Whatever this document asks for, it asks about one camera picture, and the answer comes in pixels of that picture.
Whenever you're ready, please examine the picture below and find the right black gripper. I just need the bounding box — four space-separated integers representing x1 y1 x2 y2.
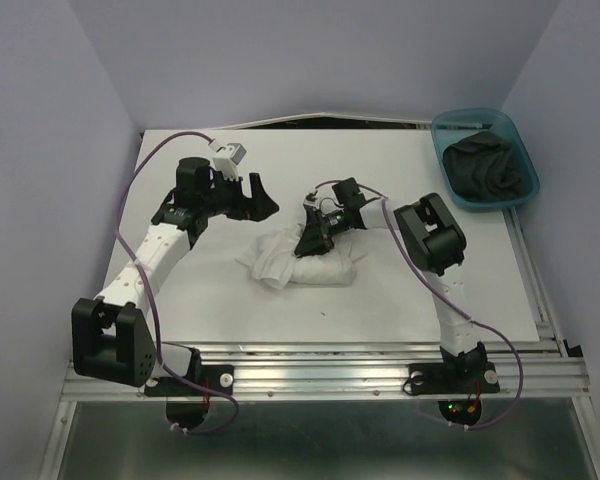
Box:
295 207 349 260

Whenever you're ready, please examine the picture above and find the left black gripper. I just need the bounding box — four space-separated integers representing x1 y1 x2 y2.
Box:
201 170 279 223

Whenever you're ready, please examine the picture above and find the white pleated skirt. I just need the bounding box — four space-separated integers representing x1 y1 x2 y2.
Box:
236 225 367 290

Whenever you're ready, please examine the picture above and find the black skirt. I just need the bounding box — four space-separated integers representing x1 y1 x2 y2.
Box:
442 131 526 203

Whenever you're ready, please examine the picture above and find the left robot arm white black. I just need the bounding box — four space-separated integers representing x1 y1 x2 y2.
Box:
71 157 279 387

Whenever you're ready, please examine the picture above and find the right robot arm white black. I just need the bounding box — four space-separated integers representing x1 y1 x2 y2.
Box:
294 178 481 390

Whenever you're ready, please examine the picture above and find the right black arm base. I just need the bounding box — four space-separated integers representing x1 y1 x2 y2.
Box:
402 341 500 428

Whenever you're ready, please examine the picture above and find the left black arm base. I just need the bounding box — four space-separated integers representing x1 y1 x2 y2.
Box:
143 343 239 436

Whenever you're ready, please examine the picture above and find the teal plastic basket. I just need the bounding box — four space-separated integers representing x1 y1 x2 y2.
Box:
431 108 540 213

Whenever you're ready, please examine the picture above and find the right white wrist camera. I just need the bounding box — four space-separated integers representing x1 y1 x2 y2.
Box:
302 189 331 212

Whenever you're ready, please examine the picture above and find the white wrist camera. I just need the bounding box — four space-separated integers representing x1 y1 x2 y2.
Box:
213 143 247 181
302 189 331 212

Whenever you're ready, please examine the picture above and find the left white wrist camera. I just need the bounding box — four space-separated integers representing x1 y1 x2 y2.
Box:
213 143 247 181

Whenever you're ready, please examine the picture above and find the aluminium rail frame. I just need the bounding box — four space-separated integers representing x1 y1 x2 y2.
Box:
42 208 600 479

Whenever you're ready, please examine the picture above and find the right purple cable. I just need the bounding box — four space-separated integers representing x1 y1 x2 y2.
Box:
304 179 527 432

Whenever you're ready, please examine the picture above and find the purple cable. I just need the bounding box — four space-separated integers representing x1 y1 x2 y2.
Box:
113 130 241 435
304 179 527 432

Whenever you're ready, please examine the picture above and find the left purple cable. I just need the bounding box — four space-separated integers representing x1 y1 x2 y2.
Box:
113 130 241 435

